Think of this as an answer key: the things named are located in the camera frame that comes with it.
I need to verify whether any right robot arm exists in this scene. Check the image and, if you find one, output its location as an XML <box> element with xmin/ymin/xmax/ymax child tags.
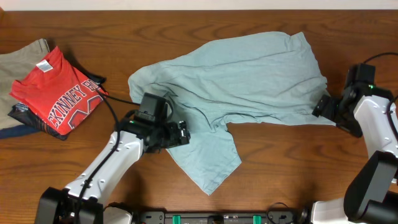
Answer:
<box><xmin>297</xmin><ymin>63</ymin><xmax>397</xmax><ymax>224</ymax></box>

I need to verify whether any navy blue folded garment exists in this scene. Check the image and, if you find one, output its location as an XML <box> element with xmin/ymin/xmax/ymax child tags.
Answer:
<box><xmin>0</xmin><ymin>124</ymin><xmax>39</xmax><ymax>139</ymax></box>

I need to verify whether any red folded t-shirt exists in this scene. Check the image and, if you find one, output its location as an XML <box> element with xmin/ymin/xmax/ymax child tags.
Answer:
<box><xmin>9</xmin><ymin>47</ymin><xmax>107</xmax><ymax>135</ymax></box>

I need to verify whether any tan folded garment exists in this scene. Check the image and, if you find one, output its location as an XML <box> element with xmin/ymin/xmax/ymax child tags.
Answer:
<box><xmin>1</xmin><ymin>39</ymin><xmax>50</xmax><ymax>129</ymax></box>

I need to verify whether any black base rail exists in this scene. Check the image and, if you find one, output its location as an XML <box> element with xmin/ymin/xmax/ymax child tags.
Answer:
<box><xmin>137</xmin><ymin>210</ymin><xmax>298</xmax><ymax>224</ymax></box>

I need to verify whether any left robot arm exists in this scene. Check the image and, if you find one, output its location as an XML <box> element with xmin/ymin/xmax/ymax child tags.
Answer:
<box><xmin>35</xmin><ymin>118</ymin><xmax>190</xmax><ymax>223</ymax></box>

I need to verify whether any light blue t-shirt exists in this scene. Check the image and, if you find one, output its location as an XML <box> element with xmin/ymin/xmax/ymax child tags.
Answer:
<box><xmin>128</xmin><ymin>32</ymin><xmax>329</xmax><ymax>195</ymax></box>

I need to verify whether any black patterned folded garment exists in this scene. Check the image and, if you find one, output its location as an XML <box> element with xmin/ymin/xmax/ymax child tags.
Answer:
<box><xmin>9</xmin><ymin>76</ymin><xmax>104</xmax><ymax>140</ymax></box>

